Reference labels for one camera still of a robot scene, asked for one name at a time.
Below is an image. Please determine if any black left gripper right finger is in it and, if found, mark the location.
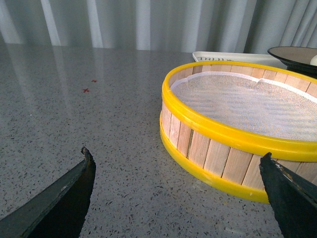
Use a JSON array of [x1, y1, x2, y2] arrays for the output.
[[259, 152, 317, 238]]

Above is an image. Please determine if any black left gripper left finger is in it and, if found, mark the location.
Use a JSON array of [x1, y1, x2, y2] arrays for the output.
[[0, 147, 96, 238]]

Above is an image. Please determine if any beige plate with black rim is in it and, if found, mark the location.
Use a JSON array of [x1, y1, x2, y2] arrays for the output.
[[267, 46, 317, 79]]

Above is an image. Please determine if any white steamed bun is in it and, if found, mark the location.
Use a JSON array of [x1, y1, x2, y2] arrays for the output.
[[310, 56, 317, 66]]

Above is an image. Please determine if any white bear-print tray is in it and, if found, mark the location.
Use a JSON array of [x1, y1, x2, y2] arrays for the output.
[[192, 51, 287, 69]]

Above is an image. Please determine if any white mesh steamer cloth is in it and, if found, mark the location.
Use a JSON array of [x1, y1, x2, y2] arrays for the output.
[[170, 71, 317, 141]]

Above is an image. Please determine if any wooden steamer with yellow rims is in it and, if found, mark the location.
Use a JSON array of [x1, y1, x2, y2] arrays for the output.
[[159, 61, 317, 203]]

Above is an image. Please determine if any grey pleated curtain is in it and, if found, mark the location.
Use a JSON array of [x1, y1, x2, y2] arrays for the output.
[[0, 0, 317, 54]]

